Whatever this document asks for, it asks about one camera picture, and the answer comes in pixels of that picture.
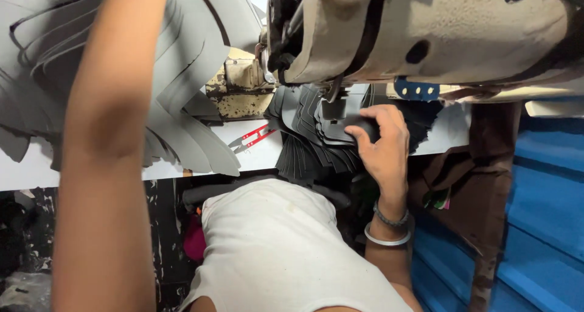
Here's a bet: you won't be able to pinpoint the white sleeveless shirt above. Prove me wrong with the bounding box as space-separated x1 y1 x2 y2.
178 178 414 312

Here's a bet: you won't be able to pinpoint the brown cloth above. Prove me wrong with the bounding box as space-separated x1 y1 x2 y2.
407 102 523 258

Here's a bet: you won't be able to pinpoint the red thread snips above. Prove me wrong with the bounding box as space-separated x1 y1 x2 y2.
227 123 278 155

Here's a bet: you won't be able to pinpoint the stack of black cut pieces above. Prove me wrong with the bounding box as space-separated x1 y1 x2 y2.
265 84 444 183

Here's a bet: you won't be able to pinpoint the beige industrial sewing machine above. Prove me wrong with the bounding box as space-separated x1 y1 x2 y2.
205 0 584 121

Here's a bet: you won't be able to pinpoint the silver bangle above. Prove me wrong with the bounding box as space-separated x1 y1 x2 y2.
363 220 412 247

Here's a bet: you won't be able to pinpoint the green and pink packet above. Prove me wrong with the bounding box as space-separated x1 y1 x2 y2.
422 186 453 211

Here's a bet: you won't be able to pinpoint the dark beaded bracelet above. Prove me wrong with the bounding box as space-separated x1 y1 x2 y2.
373 201 410 228

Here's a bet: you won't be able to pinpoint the pink cloth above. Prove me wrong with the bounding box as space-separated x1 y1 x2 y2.
183 213 207 262

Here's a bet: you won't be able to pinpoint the blue corrugated metal sheet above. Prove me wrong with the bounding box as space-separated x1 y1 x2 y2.
411 115 584 312

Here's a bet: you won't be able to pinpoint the clear plastic bag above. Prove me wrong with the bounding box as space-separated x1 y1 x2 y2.
0 271 52 312

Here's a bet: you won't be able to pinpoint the pile of grey cut pieces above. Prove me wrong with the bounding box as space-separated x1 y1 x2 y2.
0 0 263 177

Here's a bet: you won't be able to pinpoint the rusty metal table leg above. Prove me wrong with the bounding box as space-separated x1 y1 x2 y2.
468 239 511 312

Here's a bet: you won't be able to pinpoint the person's right hand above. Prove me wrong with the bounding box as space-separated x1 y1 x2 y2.
344 104 411 204

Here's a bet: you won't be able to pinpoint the black leather piece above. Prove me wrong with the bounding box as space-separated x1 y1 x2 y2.
318 113 380 147

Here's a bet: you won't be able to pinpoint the blue perforated metal plate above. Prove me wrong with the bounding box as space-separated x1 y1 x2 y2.
394 76 441 102

